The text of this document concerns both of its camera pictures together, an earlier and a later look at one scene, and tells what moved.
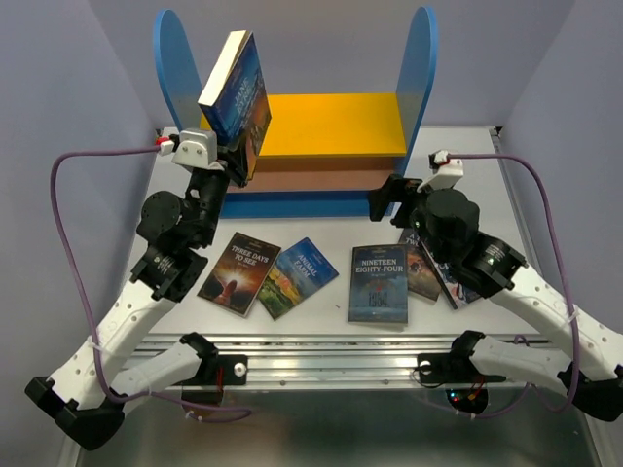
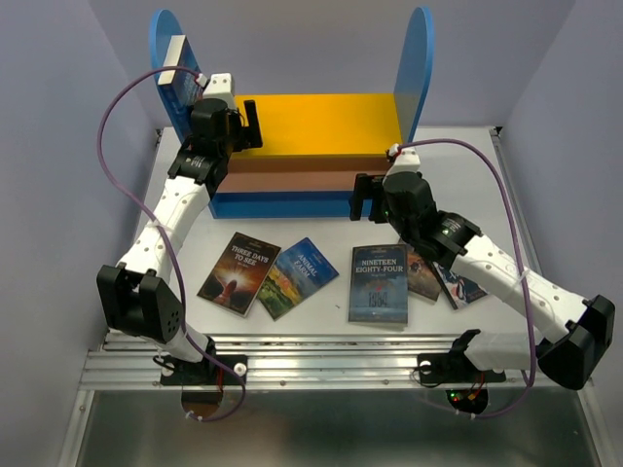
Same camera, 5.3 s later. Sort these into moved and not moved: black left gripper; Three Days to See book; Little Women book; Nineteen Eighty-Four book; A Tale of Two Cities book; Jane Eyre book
Moved: Jane Eyre book; black left gripper
Not moved: Little Women book; Nineteen Eighty-Four book; A Tale of Two Cities book; Three Days to See book
